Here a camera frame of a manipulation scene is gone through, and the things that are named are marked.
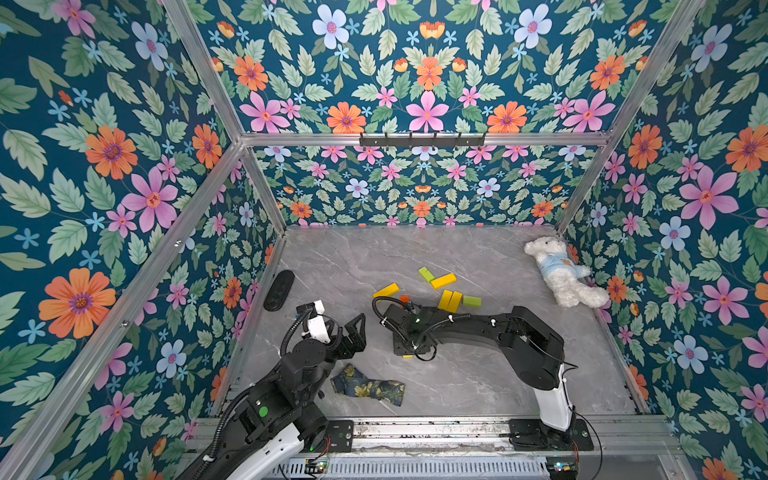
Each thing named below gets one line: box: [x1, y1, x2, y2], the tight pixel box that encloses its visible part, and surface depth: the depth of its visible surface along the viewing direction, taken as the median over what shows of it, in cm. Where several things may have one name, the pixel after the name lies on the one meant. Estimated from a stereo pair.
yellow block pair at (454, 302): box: [446, 291, 463, 314], surface depth 100 cm
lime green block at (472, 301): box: [463, 295, 482, 308], surface depth 100 cm
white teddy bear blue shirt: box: [524, 237, 610, 308], surface depth 98 cm
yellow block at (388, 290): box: [372, 282, 401, 298], surface depth 103 cm
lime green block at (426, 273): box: [418, 266, 435, 283], surface depth 107 cm
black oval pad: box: [263, 270, 295, 312], surface depth 100 cm
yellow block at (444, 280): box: [431, 273, 457, 290], surface depth 106 cm
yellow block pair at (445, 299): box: [438, 290, 454, 310], surface depth 100 cm
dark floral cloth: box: [330, 363, 406, 407], surface depth 81 cm
